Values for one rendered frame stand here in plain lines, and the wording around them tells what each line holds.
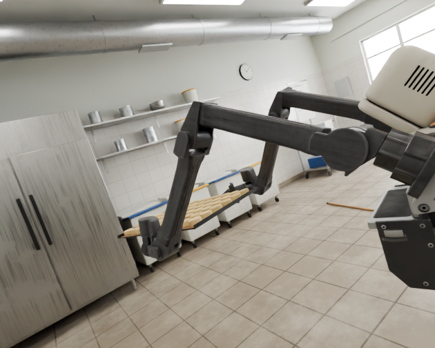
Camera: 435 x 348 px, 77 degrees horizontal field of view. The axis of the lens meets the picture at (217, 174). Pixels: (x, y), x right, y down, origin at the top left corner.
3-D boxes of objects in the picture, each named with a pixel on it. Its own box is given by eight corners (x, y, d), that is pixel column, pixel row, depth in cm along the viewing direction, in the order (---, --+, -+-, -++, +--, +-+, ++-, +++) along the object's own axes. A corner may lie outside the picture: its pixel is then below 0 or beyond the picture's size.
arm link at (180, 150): (191, 136, 68) (217, 134, 77) (176, 128, 71) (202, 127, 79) (157, 266, 84) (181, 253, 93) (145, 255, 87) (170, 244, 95)
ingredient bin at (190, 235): (195, 251, 362) (175, 197, 354) (174, 245, 415) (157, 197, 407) (225, 233, 392) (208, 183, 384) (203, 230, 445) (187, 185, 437)
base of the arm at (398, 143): (449, 151, 38) (451, 134, 47) (387, 130, 42) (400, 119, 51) (416, 201, 42) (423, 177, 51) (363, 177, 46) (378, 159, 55)
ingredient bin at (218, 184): (230, 230, 397) (214, 180, 389) (208, 226, 451) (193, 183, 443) (257, 215, 425) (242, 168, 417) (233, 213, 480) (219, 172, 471)
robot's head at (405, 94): (478, 71, 60) (411, 44, 66) (485, 74, 45) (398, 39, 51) (430, 126, 69) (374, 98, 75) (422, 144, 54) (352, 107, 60)
